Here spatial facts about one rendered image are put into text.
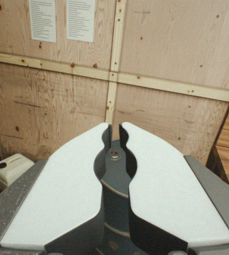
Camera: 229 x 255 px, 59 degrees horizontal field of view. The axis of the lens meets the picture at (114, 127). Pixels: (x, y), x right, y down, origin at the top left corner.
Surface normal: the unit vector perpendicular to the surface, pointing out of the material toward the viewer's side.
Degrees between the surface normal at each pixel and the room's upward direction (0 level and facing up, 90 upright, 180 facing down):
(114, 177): 1
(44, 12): 90
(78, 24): 90
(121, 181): 1
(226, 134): 90
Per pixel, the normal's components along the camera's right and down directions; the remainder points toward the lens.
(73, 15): -0.25, 0.43
